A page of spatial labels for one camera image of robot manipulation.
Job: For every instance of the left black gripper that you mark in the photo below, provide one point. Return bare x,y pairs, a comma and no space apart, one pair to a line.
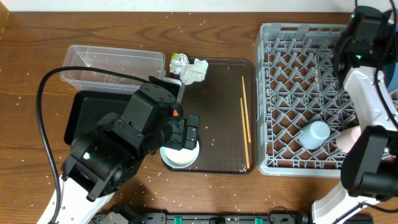
180,134

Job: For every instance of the light blue bowl with rice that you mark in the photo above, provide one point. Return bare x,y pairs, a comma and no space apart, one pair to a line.
179,159

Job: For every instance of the light blue cup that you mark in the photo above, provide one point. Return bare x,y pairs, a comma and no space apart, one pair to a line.
314,135

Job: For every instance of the small pink bowl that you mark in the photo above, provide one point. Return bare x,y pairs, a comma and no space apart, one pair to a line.
347,138

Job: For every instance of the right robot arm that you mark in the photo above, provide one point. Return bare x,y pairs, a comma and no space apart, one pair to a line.
368,43

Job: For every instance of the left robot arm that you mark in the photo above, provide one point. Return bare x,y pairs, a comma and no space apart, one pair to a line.
112,151

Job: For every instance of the grey dishwasher rack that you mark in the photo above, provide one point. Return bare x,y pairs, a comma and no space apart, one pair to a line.
295,87

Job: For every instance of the brown serving tray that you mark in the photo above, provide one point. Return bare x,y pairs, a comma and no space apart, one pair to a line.
216,100

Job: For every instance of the crumpled white paper napkin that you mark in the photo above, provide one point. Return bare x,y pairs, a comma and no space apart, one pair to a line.
195,72

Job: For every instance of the wooden chopstick left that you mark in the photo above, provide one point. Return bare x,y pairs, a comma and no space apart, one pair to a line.
244,134

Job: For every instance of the wooden chopstick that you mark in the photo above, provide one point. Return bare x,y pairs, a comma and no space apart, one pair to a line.
246,110
244,134

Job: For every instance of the crumpled aluminium foil ball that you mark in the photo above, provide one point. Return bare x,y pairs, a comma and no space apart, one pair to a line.
177,62

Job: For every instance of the wooden chopstick right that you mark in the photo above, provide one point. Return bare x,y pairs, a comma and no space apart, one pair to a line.
246,110

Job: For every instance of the clear plastic bin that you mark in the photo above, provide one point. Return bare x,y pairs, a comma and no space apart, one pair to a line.
137,63

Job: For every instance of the black plastic tray bin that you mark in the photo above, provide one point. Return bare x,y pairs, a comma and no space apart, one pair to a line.
89,107

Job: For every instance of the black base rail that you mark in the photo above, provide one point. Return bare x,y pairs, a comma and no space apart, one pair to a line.
126,214

